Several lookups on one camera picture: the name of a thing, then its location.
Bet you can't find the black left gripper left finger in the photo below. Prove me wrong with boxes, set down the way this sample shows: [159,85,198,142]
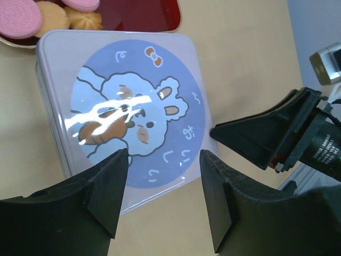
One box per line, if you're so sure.
[1,149,128,255]

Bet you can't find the small orange cookie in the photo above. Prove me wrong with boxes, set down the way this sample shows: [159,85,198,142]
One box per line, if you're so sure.
[35,1,70,38]

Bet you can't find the silver tin lid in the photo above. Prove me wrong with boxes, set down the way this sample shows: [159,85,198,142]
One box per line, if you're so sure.
[36,30,218,213]

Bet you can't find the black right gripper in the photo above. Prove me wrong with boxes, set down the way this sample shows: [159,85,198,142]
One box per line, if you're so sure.
[209,87,333,173]

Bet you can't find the red rectangular tray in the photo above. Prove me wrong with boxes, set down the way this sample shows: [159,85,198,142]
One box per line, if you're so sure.
[1,0,181,49]

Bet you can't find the orange biscuit at tray edge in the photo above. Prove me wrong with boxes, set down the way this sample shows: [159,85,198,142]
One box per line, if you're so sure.
[64,7,103,30]

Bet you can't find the pink round cookie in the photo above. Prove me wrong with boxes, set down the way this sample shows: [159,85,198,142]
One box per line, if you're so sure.
[62,0,100,12]

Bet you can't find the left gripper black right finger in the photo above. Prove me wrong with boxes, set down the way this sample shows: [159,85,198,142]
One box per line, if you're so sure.
[200,150,340,255]

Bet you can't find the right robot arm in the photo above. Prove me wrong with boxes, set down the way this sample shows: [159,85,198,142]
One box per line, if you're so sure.
[210,87,340,181]

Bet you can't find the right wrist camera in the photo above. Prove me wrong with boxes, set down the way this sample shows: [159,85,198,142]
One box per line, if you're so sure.
[310,42,340,86]

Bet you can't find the aluminium front rail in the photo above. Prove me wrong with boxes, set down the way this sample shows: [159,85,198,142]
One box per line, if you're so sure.
[279,164,323,195]

